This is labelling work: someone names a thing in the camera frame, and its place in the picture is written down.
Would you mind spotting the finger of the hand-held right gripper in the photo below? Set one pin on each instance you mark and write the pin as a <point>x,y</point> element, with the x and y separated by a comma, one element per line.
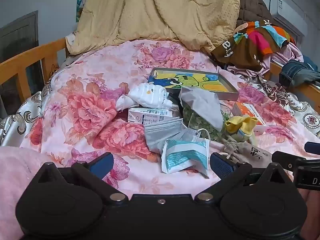
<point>312,147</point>
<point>285,158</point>

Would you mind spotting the pink fuzzy cloth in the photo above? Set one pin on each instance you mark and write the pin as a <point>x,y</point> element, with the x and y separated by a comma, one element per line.
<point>12,180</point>

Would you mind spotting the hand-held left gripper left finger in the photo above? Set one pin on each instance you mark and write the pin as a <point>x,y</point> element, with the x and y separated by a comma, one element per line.
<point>101,166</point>

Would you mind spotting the brown multicolour striped garment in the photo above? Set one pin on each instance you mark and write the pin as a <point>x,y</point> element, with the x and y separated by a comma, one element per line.
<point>240,55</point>

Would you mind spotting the grey face mask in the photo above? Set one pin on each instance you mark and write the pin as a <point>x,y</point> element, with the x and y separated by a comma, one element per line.
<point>160,135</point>

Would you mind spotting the white gold ornament satin sheet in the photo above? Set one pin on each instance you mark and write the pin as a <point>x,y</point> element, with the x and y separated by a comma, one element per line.
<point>300,110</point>

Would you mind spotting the white medicine box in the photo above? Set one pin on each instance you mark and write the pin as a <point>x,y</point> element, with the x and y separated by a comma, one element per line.
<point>150,116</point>

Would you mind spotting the grey cloth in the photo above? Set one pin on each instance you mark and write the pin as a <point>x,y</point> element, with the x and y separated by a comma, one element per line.
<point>202,105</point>

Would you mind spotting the yellow quilt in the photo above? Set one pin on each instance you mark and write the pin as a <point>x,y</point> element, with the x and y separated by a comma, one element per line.
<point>150,12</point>

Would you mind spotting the colourful wall poster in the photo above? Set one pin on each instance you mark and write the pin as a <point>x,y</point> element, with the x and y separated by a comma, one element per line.
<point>82,2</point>

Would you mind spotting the white teal mask packet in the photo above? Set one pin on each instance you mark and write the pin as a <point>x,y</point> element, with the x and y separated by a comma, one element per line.
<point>185,155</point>

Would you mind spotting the person's right hand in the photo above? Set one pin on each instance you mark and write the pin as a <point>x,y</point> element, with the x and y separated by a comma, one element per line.
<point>313,205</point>

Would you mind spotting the dark framed panel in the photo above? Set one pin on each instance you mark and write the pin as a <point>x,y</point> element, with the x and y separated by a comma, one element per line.
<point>17,35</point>

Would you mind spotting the green patterned cloth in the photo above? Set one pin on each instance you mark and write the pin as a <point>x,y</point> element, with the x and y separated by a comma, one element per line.
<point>197,127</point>

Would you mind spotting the white dotted sock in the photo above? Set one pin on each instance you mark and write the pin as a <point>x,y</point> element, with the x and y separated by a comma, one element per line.
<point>147,95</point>

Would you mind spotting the yellow striped sock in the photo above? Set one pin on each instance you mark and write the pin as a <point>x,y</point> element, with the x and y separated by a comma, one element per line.
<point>240,125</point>

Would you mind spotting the pink floral blanket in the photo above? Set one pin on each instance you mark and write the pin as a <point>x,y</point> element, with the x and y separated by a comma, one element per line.
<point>100,62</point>

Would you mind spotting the grey box with cartoon lining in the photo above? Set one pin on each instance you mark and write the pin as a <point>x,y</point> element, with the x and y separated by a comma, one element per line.
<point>200,80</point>

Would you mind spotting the blue denim jeans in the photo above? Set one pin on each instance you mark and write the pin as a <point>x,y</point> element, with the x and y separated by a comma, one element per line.
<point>295,71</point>

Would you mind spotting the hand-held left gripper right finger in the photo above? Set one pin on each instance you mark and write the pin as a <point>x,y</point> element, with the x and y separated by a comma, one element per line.
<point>221,166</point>

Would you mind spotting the lilac garment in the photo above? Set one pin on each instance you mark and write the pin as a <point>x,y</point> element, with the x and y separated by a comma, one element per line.
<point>287,52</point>

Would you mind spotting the brown quilted blanket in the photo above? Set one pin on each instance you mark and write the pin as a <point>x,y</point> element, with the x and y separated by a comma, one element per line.
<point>252,5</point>

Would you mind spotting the orange white box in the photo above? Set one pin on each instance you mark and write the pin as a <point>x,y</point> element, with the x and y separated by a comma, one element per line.
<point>250,111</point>

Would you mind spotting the white air conditioner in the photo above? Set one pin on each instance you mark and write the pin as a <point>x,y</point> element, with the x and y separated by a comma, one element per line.
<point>287,10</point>

